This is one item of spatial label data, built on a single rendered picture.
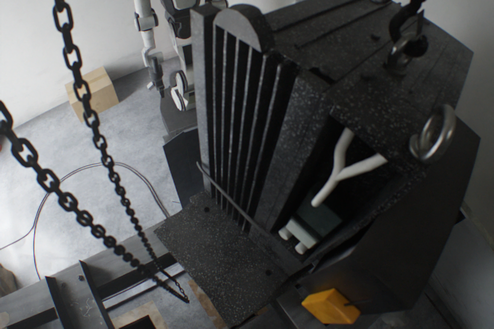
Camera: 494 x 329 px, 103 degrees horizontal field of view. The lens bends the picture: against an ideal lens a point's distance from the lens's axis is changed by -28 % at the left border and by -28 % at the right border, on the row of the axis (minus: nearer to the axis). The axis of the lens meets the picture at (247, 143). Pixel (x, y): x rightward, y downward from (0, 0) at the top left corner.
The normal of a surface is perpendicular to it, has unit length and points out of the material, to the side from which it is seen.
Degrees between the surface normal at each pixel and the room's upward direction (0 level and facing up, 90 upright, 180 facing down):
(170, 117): 0
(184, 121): 0
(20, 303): 0
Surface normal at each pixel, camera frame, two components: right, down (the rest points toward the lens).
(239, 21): -0.72, 0.54
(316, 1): 0.08, -0.57
